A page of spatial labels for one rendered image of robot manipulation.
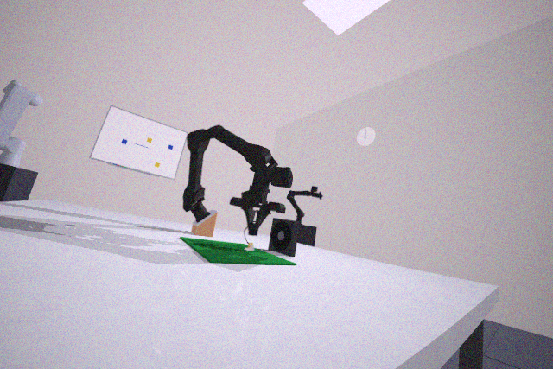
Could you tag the green circuit board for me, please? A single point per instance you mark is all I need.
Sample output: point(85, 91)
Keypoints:
point(221, 252)

